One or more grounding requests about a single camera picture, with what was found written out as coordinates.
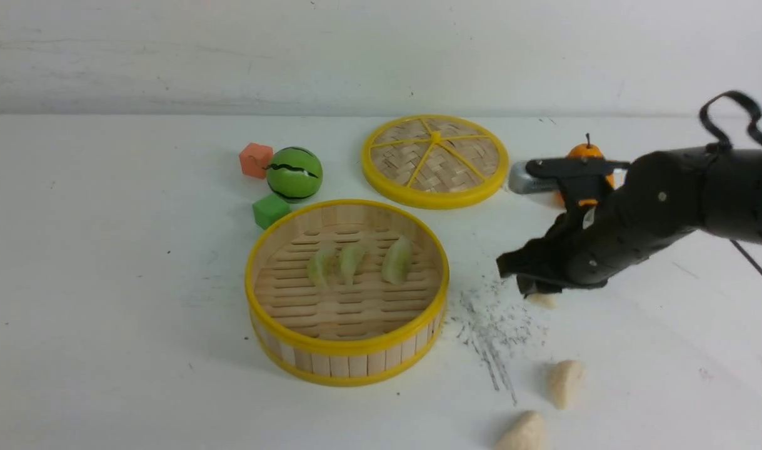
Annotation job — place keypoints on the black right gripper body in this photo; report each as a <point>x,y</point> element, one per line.
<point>655,203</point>

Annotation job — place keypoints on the white dumpling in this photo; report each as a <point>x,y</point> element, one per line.
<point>546,301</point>
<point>528,433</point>
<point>564,382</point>

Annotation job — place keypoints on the green dumpling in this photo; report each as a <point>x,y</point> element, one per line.
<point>350,258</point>
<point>397,261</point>
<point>319,266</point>

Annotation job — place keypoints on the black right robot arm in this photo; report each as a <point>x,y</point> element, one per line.
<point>731,201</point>

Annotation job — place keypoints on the woven steamer lid yellow rim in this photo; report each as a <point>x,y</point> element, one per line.
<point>432,161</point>

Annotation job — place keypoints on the bamboo steamer tray yellow rim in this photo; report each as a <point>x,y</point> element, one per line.
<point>346,335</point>

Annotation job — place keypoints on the orange toy pear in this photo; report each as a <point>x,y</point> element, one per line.
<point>586,149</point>

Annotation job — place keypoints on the green toy watermelon ball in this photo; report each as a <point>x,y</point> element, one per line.
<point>295,174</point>

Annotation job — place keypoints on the green foam cube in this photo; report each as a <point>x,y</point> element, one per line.
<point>269,209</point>

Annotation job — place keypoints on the orange foam cube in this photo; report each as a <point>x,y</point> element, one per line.
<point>254,159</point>

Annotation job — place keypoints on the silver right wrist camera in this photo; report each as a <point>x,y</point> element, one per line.
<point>580,181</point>

